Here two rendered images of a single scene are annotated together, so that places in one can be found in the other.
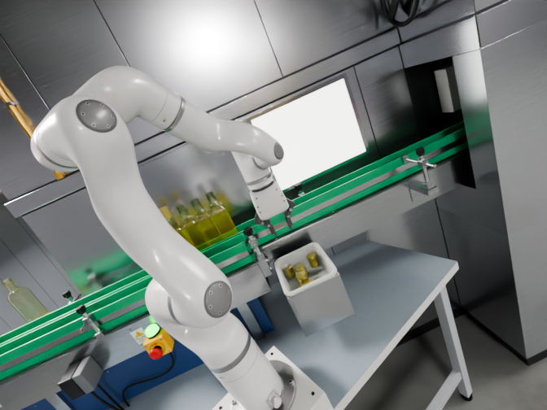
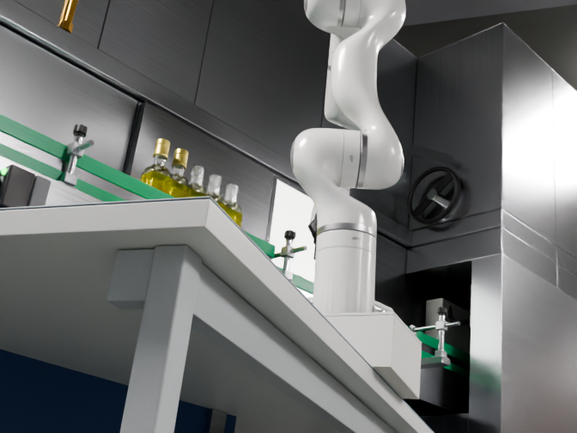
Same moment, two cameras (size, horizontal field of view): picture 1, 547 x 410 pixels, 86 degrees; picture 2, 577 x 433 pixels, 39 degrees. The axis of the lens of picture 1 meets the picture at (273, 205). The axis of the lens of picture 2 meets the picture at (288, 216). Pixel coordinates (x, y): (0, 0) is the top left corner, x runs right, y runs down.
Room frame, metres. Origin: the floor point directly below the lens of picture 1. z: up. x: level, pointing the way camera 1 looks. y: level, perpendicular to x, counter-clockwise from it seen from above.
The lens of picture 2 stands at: (-0.49, 1.33, 0.40)
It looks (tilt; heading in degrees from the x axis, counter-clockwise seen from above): 24 degrees up; 319
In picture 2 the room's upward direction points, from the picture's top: 7 degrees clockwise
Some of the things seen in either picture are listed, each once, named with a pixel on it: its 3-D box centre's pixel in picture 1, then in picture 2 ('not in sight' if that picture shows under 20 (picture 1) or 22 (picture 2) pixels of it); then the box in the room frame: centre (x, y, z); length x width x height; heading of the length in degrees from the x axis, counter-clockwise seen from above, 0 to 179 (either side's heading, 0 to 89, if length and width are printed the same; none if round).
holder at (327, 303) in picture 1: (309, 282); not in sight; (0.86, 0.00, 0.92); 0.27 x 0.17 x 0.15; 2
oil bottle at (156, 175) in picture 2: not in sight; (150, 207); (1.05, 0.43, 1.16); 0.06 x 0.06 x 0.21; 1
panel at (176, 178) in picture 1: (258, 159); (258, 223); (1.19, -0.02, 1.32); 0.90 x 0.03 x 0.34; 92
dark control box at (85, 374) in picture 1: (81, 377); (15, 198); (0.84, 0.82, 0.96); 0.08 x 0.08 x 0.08; 2
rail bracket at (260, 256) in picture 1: (253, 241); (280, 257); (0.93, 0.11, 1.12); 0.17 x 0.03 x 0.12; 2
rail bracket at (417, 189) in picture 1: (422, 176); (434, 346); (0.95, -0.53, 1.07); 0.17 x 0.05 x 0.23; 2
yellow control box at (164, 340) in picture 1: (159, 342); not in sight; (0.85, 0.54, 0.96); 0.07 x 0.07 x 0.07; 2
